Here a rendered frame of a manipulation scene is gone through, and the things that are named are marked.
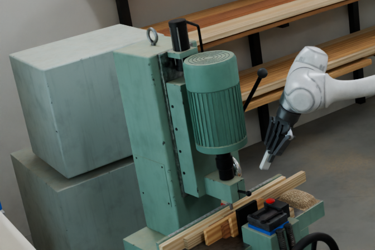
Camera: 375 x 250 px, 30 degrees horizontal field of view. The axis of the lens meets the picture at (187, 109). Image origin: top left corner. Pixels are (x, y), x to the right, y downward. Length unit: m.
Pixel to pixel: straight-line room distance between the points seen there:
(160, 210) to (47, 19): 2.11
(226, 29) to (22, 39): 1.26
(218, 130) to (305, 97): 0.39
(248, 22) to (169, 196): 2.24
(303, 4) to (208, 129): 2.73
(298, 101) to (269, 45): 3.35
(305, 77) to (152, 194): 0.87
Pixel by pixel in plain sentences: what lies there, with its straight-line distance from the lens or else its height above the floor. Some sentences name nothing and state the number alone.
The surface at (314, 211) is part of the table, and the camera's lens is 2.55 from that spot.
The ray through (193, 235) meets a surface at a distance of 2.38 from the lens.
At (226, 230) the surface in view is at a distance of 2.39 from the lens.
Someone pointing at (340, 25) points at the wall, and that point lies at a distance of 5.80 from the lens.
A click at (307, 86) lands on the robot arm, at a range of 2.00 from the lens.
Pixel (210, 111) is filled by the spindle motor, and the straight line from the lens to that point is 2.24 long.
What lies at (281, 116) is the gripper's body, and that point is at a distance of 2.25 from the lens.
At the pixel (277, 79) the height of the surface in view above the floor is 0.62.
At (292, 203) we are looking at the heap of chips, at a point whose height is 0.91.
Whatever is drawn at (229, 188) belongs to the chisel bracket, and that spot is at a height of 1.06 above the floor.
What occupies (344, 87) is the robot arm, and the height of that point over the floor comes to 1.43.
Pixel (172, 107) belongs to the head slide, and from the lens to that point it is 2.39.
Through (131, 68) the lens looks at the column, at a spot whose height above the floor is 1.47.
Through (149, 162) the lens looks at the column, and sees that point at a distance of 2.56.
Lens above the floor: 2.10
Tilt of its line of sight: 19 degrees down
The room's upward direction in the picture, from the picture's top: 9 degrees counter-clockwise
